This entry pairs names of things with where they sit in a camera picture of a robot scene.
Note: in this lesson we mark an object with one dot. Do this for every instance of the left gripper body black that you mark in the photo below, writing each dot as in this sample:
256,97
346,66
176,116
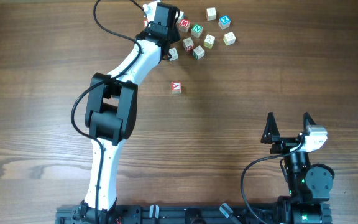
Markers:
149,28

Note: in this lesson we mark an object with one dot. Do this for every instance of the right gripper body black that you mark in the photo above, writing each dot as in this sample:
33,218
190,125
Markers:
284,145

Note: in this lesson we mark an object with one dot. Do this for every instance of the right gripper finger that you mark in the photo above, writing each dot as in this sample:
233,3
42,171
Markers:
307,120
271,133

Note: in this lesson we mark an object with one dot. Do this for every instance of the red A letter block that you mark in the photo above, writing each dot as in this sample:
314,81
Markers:
176,87

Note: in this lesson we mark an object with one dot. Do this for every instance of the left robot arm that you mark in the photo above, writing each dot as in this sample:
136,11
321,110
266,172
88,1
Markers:
111,109

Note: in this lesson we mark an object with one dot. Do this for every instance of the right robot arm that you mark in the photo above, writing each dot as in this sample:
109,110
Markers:
309,184

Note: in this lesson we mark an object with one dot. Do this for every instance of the plain top block blue side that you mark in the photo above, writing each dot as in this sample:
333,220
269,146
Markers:
180,16

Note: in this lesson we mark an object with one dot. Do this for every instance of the plain wooden picture block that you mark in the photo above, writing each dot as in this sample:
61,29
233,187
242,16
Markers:
174,54

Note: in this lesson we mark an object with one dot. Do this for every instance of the red O sided block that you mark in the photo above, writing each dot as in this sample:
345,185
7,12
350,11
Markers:
188,44

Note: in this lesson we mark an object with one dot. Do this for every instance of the red M letter block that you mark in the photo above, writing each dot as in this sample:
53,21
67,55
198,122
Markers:
184,25

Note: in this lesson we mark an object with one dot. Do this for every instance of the green N letter block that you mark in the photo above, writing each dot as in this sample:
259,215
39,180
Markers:
197,30

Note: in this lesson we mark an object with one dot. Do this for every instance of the green-sided picture block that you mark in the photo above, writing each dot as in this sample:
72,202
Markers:
198,52

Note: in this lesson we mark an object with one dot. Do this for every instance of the yellow-sided picture block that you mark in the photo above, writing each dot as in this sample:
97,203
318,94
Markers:
209,41

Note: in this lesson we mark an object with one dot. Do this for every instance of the plain wooden block top right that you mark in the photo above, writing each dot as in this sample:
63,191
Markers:
211,13

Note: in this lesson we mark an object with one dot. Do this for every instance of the blue X letter block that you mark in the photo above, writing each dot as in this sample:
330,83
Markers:
224,22

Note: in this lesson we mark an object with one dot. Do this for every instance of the yellow-sided block right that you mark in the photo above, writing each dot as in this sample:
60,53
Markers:
229,38

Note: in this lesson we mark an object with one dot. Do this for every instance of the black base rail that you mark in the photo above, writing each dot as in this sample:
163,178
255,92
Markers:
194,214

